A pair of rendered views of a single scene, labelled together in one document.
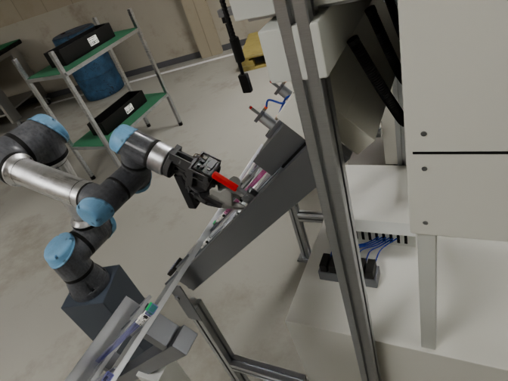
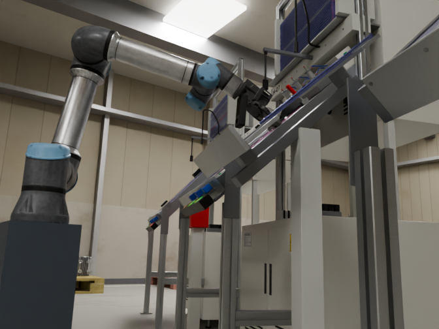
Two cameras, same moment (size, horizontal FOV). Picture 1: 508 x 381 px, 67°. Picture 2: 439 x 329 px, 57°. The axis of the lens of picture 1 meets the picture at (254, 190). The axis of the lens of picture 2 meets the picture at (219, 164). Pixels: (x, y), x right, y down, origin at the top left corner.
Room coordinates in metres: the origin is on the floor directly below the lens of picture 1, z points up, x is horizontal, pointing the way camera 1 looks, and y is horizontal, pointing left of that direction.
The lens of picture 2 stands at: (0.01, 1.28, 0.49)
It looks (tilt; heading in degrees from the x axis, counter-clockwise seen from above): 12 degrees up; 309
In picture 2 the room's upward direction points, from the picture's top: 2 degrees clockwise
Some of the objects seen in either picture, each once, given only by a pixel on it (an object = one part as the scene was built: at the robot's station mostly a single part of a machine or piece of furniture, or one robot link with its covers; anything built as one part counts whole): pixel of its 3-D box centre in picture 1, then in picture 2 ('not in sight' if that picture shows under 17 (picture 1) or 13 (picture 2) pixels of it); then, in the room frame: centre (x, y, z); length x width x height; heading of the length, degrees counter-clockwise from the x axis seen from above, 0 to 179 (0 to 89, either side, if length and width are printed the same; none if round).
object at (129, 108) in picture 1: (118, 112); not in sight; (3.32, 0.88, 0.41); 0.57 x 0.17 x 0.11; 144
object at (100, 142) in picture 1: (110, 97); not in sight; (3.32, 0.88, 0.55); 0.91 x 0.46 x 1.10; 144
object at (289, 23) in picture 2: not in sight; (315, 25); (0.74, -0.29, 1.52); 0.51 x 0.13 x 0.27; 144
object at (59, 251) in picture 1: (67, 255); (48, 166); (1.11, 0.71, 0.72); 0.13 x 0.12 x 0.14; 140
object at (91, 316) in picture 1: (125, 325); (27, 328); (1.11, 0.71, 0.28); 0.18 x 0.18 x 0.55; 74
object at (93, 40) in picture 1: (82, 44); not in sight; (3.32, 0.88, 1.01); 0.57 x 0.17 x 0.11; 144
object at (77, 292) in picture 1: (84, 277); (42, 205); (1.11, 0.71, 0.60); 0.15 x 0.15 x 0.10
